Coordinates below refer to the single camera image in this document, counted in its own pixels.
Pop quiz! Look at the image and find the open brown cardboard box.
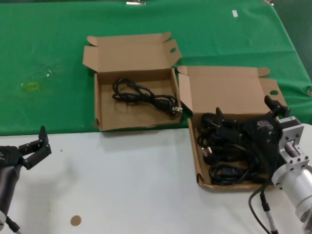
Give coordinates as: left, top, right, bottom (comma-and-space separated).
82, 31, 183, 132
177, 65, 288, 193

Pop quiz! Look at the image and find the black power cable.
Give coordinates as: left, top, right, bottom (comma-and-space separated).
112, 78, 183, 119
211, 133, 249, 156
197, 112, 220, 140
209, 162, 249, 186
243, 168, 271, 185
196, 135, 216, 162

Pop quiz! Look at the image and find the left arm cable with connector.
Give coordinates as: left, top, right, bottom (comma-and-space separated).
5, 215, 22, 234

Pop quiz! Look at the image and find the right arm cable metal connector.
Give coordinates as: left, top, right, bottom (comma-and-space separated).
259, 192, 278, 234

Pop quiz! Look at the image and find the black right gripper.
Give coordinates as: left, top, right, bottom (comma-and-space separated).
215, 95, 291, 176

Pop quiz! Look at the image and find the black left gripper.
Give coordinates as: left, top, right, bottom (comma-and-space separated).
0, 125, 52, 212

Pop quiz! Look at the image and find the green tablecloth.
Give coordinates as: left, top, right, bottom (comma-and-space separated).
0, 0, 312, 137

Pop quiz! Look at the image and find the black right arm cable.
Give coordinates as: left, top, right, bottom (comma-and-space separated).
248, 184, 272, 234

